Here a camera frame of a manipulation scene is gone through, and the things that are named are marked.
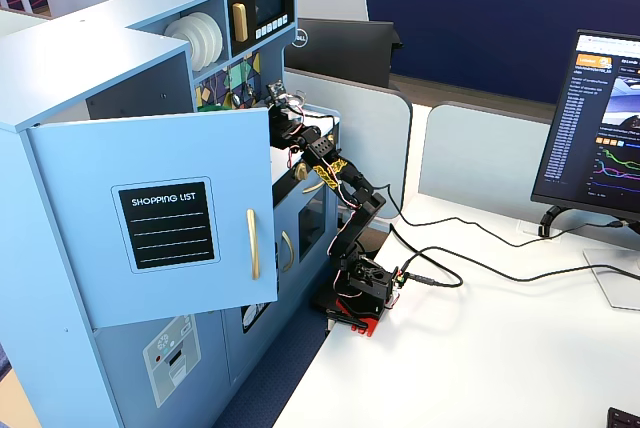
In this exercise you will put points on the black toy microwave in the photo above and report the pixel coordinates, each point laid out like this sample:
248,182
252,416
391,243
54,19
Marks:
270,3

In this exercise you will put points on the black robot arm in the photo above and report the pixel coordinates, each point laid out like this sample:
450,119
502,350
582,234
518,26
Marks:
365,208

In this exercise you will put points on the small wrist camera board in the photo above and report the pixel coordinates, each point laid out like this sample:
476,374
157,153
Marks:
276,90

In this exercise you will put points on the steel spoon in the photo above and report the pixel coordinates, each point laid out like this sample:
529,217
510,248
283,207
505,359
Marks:
248,90

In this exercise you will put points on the white toy plate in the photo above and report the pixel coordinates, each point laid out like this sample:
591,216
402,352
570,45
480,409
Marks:
220,38
182,43
211,45

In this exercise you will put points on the green round lid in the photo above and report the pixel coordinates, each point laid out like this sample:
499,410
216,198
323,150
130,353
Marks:
215,108

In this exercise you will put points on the gold stove knob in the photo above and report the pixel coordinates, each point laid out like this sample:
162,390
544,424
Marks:
300,171

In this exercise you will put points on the red table clamp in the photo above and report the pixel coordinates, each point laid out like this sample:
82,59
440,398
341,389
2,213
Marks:
367,325

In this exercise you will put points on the light grey desk partition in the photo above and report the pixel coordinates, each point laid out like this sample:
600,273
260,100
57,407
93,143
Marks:
375,148
480,148

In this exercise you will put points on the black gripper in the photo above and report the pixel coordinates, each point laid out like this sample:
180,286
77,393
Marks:
278,122

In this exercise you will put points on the silver monitor stand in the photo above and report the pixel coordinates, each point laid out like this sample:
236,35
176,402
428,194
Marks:
610,283

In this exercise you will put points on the monitor showing graphs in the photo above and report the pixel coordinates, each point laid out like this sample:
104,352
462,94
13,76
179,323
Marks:
575,148

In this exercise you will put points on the steel ladle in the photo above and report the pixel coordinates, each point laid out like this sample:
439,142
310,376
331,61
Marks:
234,98

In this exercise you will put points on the blue toy kitchen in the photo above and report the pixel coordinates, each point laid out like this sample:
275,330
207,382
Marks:
75,73

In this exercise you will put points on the black Dell monitor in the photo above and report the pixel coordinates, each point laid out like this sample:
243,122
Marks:
345,53

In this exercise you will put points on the black keyboard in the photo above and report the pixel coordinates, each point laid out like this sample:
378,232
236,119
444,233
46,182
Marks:
625,420

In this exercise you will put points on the clear plastic holder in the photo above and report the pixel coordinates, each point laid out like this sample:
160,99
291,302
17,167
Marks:
527,229

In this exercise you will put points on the blue fridge door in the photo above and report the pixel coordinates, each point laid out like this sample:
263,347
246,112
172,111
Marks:
75,198

